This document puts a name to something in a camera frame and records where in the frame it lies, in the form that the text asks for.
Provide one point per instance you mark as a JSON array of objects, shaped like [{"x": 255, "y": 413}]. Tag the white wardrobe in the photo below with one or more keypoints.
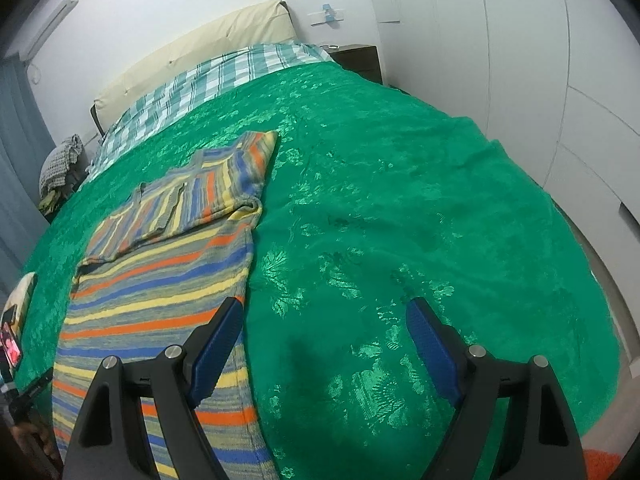
[{"x": 556, "y": 82}]

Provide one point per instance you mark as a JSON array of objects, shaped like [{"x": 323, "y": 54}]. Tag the white wall shelf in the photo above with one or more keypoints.
[{"x": 328, "y": 15}]

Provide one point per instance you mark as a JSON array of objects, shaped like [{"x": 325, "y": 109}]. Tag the green floral bedspread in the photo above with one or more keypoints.
[{"x": 371, "y": 198}]

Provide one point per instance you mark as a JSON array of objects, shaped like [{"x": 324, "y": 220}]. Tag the grey clothes pile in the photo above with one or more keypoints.
[{"x": 64, "y": 169}]

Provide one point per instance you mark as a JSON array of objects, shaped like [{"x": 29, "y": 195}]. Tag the striped knit sweater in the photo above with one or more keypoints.
[{"x": 160, "y": 265}]

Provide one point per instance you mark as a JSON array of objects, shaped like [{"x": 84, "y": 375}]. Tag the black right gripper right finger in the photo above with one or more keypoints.
[{"x": 441, "y": 349}]

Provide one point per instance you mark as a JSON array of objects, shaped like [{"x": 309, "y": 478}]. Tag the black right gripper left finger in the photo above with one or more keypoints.
[{"x": 208, "y": 348}]

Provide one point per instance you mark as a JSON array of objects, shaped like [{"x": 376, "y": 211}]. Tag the dark wooden nightstand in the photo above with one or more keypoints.
[{"x": 361, "y": 59}]

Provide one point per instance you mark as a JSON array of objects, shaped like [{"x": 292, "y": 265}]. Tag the white air conditioner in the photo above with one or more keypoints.
[{"x": 41, "y": 25}]

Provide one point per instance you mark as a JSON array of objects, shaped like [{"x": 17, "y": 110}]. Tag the orange fleece trousers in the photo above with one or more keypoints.
[{"x": 601, "y": 465}]

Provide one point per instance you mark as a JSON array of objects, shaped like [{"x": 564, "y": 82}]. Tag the green white plaid sheet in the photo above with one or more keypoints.
[{"x": 162, "y": 107}]

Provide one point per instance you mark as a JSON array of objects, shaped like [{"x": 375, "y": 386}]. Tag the grey blue curtain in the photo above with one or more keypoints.
[{"x": 25, "y": 144}]

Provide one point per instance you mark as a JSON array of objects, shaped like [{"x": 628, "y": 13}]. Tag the cream padded headboard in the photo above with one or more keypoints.
[{"x": 261, "y": 23}]

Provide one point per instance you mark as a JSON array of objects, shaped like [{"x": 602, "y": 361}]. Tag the person's left hand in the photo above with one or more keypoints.
[{"x": 37, "y": 442}]

